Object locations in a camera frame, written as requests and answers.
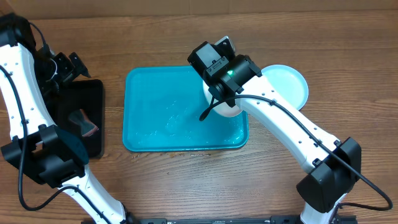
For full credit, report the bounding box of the pink and green sponge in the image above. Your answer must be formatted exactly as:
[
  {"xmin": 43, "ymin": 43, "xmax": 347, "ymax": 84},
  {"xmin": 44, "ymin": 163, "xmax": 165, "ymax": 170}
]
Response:
[{"xmin": 68, "ymin": 109, "xmax": 99, "ymax": 138}]

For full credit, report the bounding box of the white plate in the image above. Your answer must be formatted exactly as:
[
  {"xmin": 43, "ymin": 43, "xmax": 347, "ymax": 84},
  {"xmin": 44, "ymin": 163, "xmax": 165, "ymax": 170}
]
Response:
[{"xmin": 202, "ymin": 82, "xmax": 242, "ymax": 118}]

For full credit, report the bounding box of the light blue plate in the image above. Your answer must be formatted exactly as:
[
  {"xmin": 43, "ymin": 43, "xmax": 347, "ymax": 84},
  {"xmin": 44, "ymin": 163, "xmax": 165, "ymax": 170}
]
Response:
[{"xmin": 261, "ymin": 65, "xmax": 309, "ymax": 110}]

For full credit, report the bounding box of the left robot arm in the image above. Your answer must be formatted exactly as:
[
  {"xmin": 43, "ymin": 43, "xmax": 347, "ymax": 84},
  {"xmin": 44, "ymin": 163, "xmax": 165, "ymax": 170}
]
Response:
[{"xmin": 1, "ymin": 13, "xmax": 136, "ymax": 223}]

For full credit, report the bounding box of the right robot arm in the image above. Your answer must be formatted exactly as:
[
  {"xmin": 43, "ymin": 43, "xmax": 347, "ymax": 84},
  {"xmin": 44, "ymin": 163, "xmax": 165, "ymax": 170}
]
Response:
[{"xmin": 187, "ymin": 36, "xmax": 361, "ymax": 223}]

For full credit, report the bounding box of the black plastic tray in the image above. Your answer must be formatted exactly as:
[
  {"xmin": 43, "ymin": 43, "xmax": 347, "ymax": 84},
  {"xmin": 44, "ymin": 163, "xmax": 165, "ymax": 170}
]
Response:
[{"xmin": 45, "ymin": 80, "xmax": 105, "ymax": 159}]

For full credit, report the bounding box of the teal plastic tray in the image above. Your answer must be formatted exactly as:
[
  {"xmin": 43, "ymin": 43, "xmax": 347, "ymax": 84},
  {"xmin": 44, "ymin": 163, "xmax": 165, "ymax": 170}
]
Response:
[{"xmin": 122, "ymin": 66, "xmax": 249, "ymax": 152}]

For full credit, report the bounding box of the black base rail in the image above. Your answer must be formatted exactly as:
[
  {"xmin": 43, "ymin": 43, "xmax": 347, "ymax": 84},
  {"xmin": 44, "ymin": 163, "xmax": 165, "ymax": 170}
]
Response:
[{"xmin": 81, "ymin": 214, "xmax": 358, "ymax": 224}]

